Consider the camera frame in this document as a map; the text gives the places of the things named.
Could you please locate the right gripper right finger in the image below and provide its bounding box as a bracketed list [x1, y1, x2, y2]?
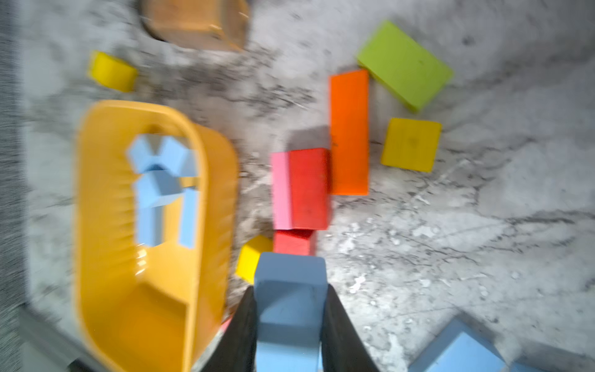
[321, 285, 380, 372]

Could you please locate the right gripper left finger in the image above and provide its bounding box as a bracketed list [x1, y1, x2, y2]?
[201, 286, 257, 372]

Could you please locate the long blue block pair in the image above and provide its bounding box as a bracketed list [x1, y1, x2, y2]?
[254, 253, 328, 371]

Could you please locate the yellow plastic tray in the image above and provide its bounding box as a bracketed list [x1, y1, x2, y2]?
[72, 100, 239, 371]

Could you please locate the yellow cube middle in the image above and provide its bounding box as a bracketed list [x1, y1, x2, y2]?
[236, 235, 274, 285]

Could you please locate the small red cube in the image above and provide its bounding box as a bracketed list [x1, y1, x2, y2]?
[274, 229, 317, 256]

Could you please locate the blue block right tall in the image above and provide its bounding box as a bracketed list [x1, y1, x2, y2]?
[408, 317, 505, 372]

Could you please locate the blue cube centre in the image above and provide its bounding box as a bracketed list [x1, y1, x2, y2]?
[178, 187, 200, 250]

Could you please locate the red block upper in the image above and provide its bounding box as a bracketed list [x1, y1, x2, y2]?
[289, 148, 331, 230]

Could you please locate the pink block upper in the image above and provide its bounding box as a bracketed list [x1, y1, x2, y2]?
[271, 152, 292, 230]

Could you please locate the small yellow block by orange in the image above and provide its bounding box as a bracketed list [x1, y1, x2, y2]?
[381, 118, 442, 173]

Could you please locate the long orange block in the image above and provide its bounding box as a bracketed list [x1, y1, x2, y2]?
[329, 70, 370, 195]

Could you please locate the green block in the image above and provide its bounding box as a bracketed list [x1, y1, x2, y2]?
[356, 21, 454, 113]

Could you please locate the lone yellow cube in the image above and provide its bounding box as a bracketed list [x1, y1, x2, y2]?
[88, 51, 139, 93]

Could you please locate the brown spice jar black lid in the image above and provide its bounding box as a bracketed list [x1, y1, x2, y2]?
[136, 0, 251, 52]

